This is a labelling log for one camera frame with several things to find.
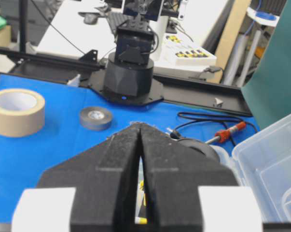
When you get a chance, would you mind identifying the beige packing tape roll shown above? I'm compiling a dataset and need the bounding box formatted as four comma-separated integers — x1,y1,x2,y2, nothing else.
0,88,45,138

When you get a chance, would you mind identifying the white box with batteries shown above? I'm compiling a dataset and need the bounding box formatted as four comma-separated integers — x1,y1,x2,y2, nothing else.
163,34,217,66

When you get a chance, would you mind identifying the black cable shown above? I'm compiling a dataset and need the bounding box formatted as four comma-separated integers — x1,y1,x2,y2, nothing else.
170,111,259,145

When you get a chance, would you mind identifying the yellow handled tool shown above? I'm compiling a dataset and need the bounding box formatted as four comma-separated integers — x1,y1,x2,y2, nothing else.
135,180,147,224

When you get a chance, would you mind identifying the red handled tool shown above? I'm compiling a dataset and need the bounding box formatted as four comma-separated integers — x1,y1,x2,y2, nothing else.
205,122,246,145

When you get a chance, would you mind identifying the black tape roll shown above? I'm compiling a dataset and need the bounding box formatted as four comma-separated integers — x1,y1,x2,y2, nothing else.
178,138,220,163

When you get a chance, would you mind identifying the grey tape roll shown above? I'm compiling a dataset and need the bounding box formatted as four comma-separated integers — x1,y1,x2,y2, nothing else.
79,107,113,131

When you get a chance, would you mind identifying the white desk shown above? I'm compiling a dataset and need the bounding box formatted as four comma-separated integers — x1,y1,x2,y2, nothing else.
36,0,236,71

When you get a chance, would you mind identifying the black aluminium frame rail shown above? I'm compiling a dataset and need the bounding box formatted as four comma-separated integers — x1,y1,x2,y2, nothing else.
0,48,252,117

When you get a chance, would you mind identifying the clear plastic toolbox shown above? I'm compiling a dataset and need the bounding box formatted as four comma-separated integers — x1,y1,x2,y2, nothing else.
214,108,291,224

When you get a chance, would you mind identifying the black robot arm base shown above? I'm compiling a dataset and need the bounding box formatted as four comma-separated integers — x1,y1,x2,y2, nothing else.
88,0,164,106

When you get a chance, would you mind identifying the blue table mat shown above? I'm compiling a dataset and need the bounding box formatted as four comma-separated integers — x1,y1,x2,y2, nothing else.
0,74,261,224

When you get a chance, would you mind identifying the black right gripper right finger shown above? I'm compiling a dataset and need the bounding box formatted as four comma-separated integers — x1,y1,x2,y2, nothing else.
138,128,264,232

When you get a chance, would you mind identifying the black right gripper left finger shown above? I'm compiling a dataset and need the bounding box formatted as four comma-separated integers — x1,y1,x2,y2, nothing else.
11,128,141,232

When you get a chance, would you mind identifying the green board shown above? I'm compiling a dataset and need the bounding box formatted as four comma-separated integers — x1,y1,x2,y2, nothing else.
241,0,291,129

